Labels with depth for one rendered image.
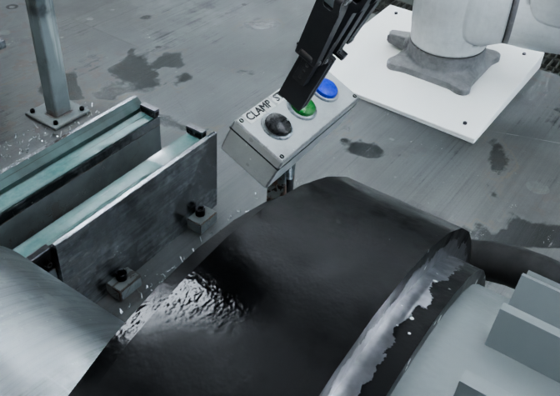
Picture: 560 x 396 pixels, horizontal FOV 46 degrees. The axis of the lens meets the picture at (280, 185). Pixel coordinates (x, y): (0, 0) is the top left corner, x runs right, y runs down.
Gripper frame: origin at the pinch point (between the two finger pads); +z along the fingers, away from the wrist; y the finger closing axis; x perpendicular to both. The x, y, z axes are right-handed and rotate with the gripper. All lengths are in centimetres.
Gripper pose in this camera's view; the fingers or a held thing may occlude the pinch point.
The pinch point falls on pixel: (306, 76)
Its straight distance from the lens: 65.9
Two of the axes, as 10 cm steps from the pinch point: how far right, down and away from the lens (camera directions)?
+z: -3.8, 5.6, 7.3
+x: 7.4, 6.6, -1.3
